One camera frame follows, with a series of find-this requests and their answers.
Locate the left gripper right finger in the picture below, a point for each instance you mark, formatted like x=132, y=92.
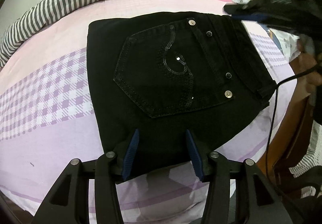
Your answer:
x=195, y=157

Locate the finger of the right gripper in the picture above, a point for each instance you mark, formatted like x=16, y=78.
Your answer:
x=256, y=17

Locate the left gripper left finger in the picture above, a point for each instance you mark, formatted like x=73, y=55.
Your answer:
x=130, y=155

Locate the black denim pants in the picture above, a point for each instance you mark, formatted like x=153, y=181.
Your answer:
x=169, y=72

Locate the person right hand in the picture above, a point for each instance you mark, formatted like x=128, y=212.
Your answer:
x=307, y=84

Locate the white patterned blanket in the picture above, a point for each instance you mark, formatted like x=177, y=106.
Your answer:
x=286, y=42

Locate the pink purple checked bedsheet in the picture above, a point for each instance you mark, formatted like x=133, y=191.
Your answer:
x=47, y=118

